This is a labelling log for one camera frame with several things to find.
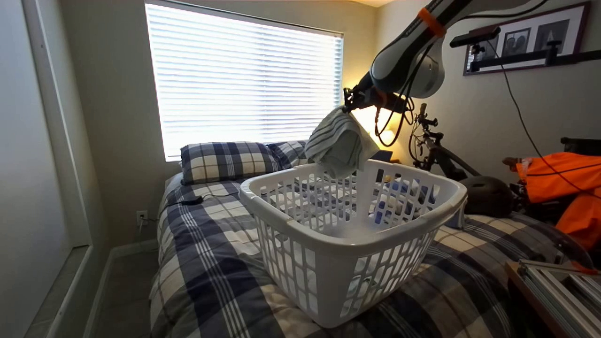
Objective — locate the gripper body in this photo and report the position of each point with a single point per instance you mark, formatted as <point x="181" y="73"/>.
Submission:
<point x="367" y="97"/>

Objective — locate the white and black striped towel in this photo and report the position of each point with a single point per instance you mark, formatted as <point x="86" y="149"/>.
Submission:
<point x="339" y="141"/>

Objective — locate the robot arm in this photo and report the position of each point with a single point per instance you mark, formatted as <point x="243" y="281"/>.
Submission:
<point x="407" y="56"/>

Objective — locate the white plastic laundry basket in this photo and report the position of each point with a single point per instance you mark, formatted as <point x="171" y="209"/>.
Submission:
<point x="357" y="244"/>

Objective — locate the bed with plaid duvet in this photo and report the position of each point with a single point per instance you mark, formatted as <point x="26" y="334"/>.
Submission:
<point x="211" y="263"/>

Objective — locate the glowing table lamp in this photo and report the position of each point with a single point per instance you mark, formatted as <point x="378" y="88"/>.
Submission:
<point x="386" y="135"/>

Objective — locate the small plaid pillow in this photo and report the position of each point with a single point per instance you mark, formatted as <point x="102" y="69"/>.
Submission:
<point x="291" y="152"/>

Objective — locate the black bicycle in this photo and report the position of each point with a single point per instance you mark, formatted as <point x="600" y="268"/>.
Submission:
<point x="441" y="157"/>

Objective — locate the heap of blue white towels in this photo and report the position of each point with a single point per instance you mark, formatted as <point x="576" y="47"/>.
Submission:
<point x="399" y="199"/>

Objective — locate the window with white blinds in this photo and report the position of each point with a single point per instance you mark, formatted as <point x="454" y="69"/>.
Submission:
<point x="244" y="80"/>

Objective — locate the black bicycle helmet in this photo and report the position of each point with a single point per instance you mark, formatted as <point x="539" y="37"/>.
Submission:
<point x="487" y="196"/>

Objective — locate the large plaid pillow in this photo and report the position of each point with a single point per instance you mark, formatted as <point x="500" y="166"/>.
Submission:
<point x="225" y="162"/>

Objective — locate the orange jacket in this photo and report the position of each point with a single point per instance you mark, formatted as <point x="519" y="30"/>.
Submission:
<point x="563" y="180"/>

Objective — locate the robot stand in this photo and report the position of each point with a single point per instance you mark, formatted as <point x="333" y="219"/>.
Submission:
<point x="558" y="300"/>

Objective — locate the camera on mount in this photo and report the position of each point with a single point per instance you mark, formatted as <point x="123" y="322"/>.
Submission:
<point x="474" y="35"/>

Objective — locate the framed pictures on wall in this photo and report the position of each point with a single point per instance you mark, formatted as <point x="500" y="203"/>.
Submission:
<point x="530" y="37"/>

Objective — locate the white wall socket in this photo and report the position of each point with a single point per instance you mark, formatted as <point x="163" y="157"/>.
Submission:
<point x="142" y="217"/>

